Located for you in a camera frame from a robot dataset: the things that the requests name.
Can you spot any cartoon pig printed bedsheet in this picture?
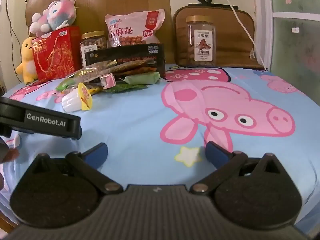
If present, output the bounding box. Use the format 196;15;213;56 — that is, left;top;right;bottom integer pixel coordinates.
0;66;320;220

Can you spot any black printed cardboard box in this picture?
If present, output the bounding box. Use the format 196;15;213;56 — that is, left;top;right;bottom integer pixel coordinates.
84;43;166;79

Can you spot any yellow green snack packet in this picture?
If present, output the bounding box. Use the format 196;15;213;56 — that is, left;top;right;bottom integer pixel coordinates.
55;79;75;92

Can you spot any red gift bag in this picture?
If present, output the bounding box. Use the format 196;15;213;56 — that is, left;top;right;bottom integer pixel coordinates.
31;26;82;82

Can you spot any brown cushion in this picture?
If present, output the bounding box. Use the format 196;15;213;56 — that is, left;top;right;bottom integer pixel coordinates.
173;5;265;69

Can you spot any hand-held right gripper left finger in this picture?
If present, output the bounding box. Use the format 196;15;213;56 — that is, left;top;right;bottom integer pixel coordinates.
25;142;123;195

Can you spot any pink and blue plush toy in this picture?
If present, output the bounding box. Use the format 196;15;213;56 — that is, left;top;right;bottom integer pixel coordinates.
30;0;77;37

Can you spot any yellow duck plush toy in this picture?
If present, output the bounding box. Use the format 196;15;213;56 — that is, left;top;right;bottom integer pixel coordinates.
15;36;39;85

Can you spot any pink snack bag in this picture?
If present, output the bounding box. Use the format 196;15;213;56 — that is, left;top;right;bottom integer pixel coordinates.
104;9;166;48

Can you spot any yellow brown snack packet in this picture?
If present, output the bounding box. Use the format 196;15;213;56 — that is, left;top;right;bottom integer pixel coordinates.
87;85;103;95

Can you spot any pecan jar with gold lid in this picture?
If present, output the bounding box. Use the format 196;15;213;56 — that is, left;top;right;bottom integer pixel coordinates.
185;15;217;67

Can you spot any orange brown snack packet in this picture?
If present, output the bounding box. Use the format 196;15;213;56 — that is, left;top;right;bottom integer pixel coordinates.
110;64;160;75

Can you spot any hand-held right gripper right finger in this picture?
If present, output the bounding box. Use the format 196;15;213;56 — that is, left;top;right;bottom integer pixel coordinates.
190;141;288;195

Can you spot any clear biscuit packet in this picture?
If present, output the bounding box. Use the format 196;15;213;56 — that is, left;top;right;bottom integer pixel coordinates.
60;59;118;85

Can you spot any cashew jar with gold lid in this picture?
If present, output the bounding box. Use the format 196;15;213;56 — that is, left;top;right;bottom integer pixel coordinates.
80;31;108;65

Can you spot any white cable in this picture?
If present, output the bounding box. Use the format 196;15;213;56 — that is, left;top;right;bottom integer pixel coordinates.
214;0;269;70

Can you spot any person's left hand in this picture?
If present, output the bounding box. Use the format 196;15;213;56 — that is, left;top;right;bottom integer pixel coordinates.
7;148;21;162

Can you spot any white jelly cup yellow lid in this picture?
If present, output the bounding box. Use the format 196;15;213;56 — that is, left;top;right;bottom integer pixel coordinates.
61;82;93;112

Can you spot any black wall cable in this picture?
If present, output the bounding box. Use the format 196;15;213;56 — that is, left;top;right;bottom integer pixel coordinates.
4;0;22;54

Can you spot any small pink snack packet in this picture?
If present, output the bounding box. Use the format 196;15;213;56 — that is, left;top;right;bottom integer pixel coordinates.
99;73;117;89

